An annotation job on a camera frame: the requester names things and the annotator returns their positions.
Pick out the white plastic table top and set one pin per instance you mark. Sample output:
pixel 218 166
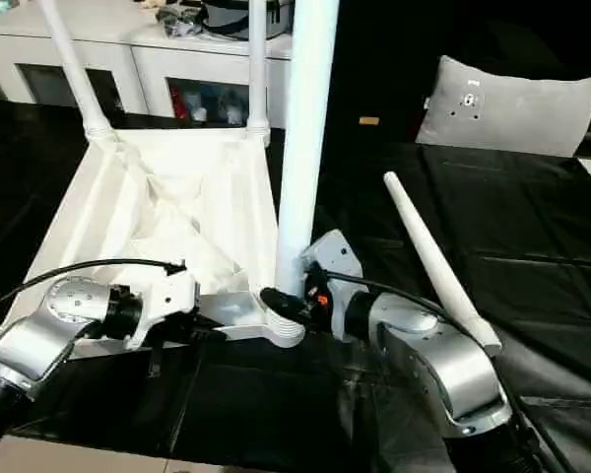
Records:
pixel 177 217

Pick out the white plastic table leg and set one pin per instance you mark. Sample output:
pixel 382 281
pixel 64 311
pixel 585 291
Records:
pixel 74 69
pixel 438 261
pixel 258 69
pixel 307 118

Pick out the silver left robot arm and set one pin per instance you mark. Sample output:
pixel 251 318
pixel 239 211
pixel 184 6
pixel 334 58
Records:
pixel 49 325

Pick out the black work mat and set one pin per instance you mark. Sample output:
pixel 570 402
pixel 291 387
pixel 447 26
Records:
pixel 276 404

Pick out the small yellow label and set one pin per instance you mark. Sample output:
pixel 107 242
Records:
pixel 369 121

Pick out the white cabinet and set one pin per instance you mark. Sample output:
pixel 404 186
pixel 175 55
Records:
pixel 128 64

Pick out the grey bag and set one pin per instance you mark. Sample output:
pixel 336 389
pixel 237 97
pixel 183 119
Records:
pixel 227 18

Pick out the tangled small items pile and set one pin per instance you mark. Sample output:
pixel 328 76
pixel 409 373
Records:
pixel 182 20

